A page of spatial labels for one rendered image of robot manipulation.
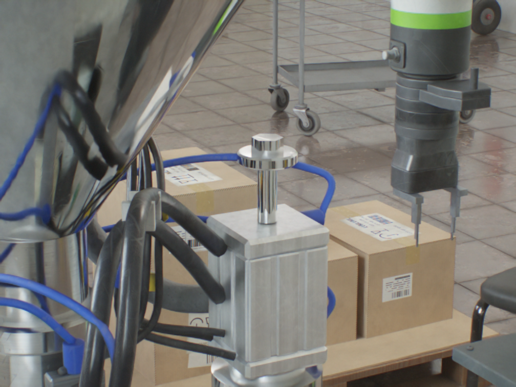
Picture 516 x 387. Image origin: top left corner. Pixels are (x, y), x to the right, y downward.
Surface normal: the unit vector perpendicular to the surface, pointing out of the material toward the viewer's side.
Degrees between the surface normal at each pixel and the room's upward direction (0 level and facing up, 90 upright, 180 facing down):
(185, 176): 0
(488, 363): 0
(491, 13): 90
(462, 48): 90
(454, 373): 90
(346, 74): 0
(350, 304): 90
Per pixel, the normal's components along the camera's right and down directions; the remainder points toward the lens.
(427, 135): -0.08, 0.29
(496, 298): -0.73, 0.20
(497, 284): -0.12, -0.92
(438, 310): 0.50, 0.26
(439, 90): -0.87, 0.14
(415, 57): -0.46, 0.26
